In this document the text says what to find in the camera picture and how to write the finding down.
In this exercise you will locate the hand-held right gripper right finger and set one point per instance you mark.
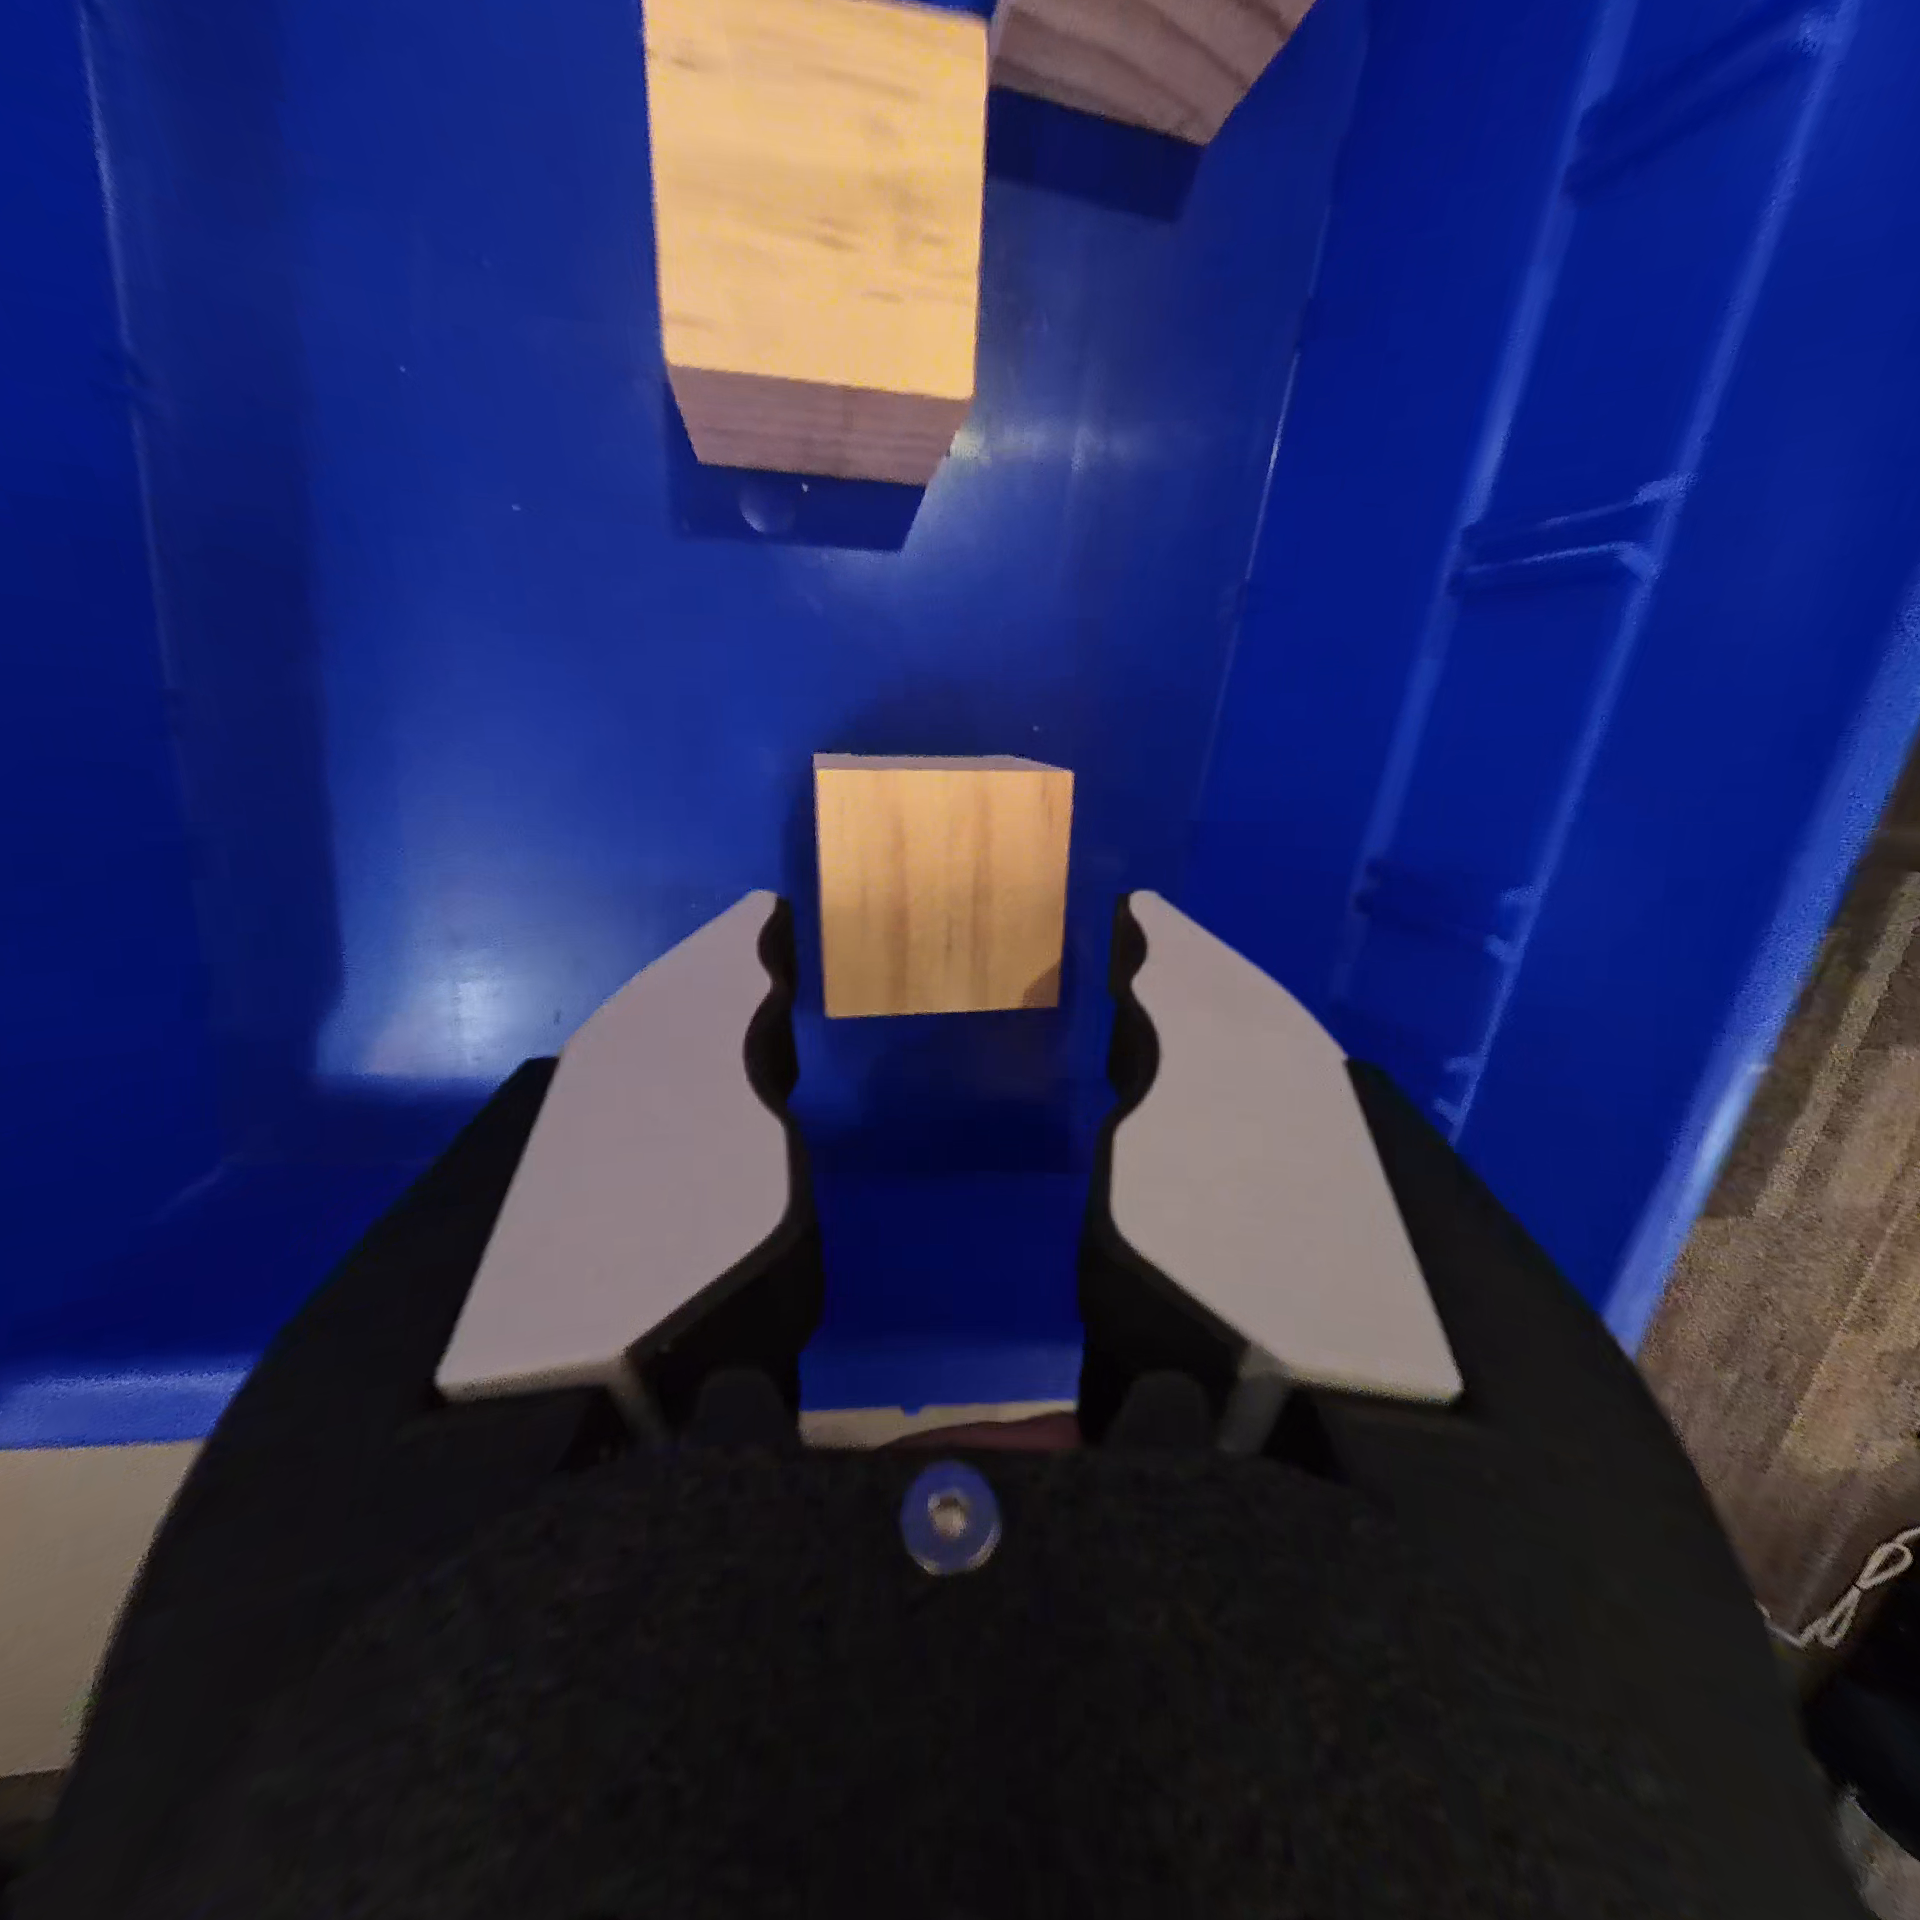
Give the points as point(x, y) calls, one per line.
point(1273, 1201)

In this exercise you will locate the grey desk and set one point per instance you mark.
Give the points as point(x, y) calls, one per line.
point(73, 1574)

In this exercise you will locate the blue plastic bin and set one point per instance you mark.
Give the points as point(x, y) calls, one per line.
point(375, 675)

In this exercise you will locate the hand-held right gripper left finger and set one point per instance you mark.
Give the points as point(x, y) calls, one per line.
point(630, 1201)

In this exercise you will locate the wooden cube blue tape stripe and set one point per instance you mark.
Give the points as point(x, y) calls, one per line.
point(946, 887)
point(1139, 59)
point(810, 226)

